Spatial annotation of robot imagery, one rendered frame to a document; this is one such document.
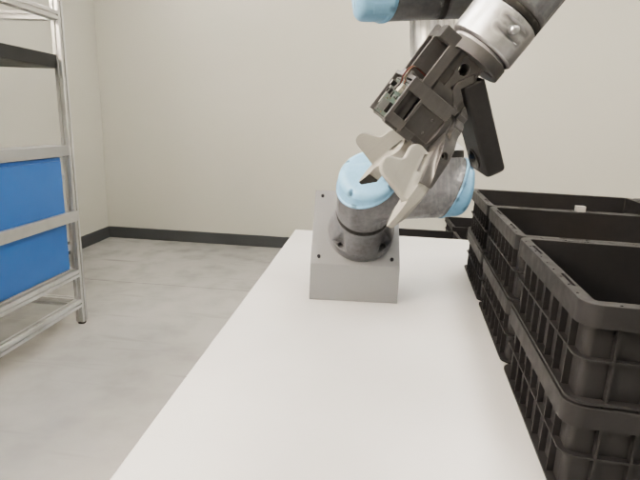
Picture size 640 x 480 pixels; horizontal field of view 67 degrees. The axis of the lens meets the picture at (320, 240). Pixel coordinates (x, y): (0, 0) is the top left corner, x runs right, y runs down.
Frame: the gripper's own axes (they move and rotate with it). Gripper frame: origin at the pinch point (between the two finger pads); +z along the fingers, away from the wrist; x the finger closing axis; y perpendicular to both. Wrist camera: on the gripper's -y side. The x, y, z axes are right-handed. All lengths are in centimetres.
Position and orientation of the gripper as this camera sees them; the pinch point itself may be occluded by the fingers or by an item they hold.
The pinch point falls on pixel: (376, 207)
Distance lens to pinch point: 58.9
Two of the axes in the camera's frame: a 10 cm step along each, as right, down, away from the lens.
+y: -8.0, -5.0, -3.4
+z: -5.9, 7.6, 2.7
